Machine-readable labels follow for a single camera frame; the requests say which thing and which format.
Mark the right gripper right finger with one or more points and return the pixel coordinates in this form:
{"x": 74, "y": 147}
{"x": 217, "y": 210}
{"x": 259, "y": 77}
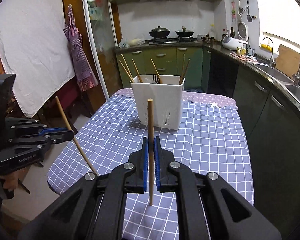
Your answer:
{"x": 166, "y": 178}

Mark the purple checkered apron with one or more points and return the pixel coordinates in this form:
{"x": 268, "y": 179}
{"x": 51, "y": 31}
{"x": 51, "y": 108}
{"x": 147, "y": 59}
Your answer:
{"x": 86, "y": 79}

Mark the operator hand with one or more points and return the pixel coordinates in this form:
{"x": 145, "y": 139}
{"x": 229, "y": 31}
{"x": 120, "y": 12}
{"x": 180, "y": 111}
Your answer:
{"x": 8, "y": 183}

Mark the small chrome faucet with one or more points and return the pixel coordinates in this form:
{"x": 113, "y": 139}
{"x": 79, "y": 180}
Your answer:
{"x": 269, "y": 48}

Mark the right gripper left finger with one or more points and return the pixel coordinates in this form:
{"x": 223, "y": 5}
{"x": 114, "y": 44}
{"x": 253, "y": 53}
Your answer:
{"x": 137, "y": 166}

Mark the black wok right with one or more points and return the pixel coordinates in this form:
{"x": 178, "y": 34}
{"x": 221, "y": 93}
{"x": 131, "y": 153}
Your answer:
{"x": 184, "y": 32}

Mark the green kitchen cabinets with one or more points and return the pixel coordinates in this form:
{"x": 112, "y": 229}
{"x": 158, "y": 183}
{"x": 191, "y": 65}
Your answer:
{"x": 270, "y": 121}

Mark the glass sliding door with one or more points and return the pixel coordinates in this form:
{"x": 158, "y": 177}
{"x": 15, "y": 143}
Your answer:
{"x": 102, "y": 43}

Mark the stainless double sink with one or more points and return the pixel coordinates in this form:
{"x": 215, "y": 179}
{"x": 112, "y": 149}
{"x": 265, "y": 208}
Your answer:
{"x": 279, "y": 80}

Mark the blue checkered tablecloth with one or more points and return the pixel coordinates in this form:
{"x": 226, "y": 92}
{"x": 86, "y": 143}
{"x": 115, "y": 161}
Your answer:
{"x": 210, "y": 138}

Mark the black plastic fork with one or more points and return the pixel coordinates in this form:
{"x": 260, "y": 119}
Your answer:
{"x": 156, "y": 79}

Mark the wooden cutting board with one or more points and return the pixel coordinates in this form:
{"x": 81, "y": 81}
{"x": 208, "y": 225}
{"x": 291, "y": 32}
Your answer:
{"x": 287, "y": 61}

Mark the white hanging sheet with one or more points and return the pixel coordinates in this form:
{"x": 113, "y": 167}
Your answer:
{"x": 34, "y": 47}

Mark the black wok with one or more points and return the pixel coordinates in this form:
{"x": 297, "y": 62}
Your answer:
{"x": 184, "y": 32}
{"x": 159, "y": 32}

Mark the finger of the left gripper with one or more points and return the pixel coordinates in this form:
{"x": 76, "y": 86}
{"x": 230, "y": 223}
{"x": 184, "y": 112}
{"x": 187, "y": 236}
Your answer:
{"x": 52, "y": 130}
{"x": 56, "y": 139}

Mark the white rice cooker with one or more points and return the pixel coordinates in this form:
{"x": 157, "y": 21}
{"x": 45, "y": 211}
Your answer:
{"x": 241, "y": 41}

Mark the gas stove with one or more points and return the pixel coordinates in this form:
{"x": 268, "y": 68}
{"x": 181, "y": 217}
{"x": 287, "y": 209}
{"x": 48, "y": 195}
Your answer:
{"x": 167, "y": 40}

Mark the dark bamboo chopstick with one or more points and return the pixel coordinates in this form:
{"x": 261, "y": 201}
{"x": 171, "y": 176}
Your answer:
{"x": 184, "y": 72}

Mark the bamboo chopstick red patterned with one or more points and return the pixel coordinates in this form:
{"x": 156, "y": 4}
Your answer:
{"x": 150, "y": 148}

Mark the yellow mug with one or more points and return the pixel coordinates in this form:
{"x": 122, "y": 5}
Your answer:
{"x": 240, "y": 51}

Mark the white plastic utensil holder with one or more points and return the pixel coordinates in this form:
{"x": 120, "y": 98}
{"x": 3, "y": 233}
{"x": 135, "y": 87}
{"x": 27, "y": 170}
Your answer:
{"x": 167, "y": 100}

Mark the black wok left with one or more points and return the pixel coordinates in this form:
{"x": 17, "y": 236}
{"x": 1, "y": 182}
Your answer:
{"x": 159, "y": 32}

